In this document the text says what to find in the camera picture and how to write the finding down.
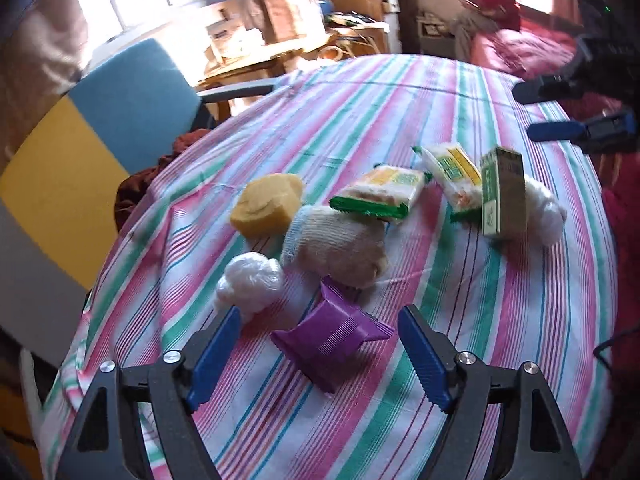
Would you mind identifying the green edged snack packet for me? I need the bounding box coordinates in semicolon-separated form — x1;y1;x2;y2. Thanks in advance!
329;165;433;222

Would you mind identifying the wooden desk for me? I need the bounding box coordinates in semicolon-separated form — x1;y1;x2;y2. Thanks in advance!
194;32;337;92

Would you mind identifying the seated person in red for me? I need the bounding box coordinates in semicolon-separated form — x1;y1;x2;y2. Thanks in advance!
449;0;522;62

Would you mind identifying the purple snack packet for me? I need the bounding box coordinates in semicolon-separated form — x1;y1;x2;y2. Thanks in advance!
270;276;394;394

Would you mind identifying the striped pink green tablecloth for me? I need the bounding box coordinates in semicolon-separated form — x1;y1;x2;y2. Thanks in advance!
38;55;617;479

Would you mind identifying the dark red cloth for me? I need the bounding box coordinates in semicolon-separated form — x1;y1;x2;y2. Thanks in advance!
113;128;209;232

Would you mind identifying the green white small carton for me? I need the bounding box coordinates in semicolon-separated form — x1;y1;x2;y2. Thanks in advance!
480;146;527;240

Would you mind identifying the grey yellow blue chair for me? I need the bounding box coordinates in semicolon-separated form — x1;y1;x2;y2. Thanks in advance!
1;40;279;366

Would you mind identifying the pink curtain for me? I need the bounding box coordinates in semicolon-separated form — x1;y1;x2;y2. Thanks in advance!
247;0;324;44

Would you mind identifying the beige sock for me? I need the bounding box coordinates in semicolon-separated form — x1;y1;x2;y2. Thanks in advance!
280;205;388;289

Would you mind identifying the yellow sponge block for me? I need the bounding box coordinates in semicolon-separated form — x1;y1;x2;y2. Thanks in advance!
230;174;304;238

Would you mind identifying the white plastic bag ball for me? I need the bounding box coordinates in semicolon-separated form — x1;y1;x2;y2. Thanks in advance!
214;252;284;323

